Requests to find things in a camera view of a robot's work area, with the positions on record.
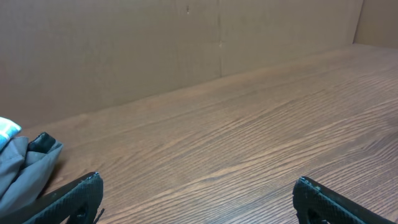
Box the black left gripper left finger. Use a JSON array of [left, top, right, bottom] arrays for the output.
[[1, 172, 103, 224]]

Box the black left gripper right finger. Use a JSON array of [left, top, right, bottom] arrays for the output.
[[293, 176, 394, 224]]

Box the folded grey shirt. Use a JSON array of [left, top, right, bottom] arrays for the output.
[[1, 133, 63, 216]]

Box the folded light blue shirt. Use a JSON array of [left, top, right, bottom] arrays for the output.
[[0, 117, 22, 151]]

